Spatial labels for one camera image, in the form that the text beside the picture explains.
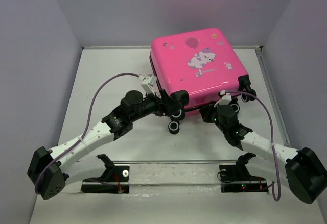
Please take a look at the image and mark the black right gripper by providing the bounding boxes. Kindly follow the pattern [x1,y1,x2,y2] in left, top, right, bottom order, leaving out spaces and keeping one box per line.
[198,101,227,134]

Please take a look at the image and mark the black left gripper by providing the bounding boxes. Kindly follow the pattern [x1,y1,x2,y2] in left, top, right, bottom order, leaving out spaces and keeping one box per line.
[130,89,182,122]

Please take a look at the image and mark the pink hard-shell suitcase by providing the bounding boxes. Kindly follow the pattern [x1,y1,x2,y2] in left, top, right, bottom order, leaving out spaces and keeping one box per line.
[148,27,256,135]

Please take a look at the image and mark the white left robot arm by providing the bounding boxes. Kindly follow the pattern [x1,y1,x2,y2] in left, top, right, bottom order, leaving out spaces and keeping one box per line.
[27,90,189,200]

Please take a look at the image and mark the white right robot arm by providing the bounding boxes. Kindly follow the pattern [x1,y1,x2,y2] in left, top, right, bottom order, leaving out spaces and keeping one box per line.
[200,104,326,204]

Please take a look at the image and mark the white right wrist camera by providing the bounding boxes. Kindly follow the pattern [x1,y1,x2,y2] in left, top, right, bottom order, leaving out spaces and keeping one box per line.
[214,90,232,107]

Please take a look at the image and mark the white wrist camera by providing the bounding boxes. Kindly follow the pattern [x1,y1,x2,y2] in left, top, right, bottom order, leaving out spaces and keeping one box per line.
[138,74,157,94]
[214,90,232,107]

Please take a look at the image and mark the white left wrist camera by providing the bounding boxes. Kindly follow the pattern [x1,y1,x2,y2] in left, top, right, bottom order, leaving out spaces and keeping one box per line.
[138,74,157,94]

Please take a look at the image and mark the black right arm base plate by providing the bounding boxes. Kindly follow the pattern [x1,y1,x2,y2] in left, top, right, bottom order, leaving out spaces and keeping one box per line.
[217,153,271,193]

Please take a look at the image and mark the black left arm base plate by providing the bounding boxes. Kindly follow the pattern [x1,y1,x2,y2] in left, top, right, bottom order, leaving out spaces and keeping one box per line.
[81,154,130,194]

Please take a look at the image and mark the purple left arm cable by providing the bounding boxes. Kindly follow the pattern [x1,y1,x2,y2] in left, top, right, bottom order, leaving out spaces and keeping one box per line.
[34,73,141,196]

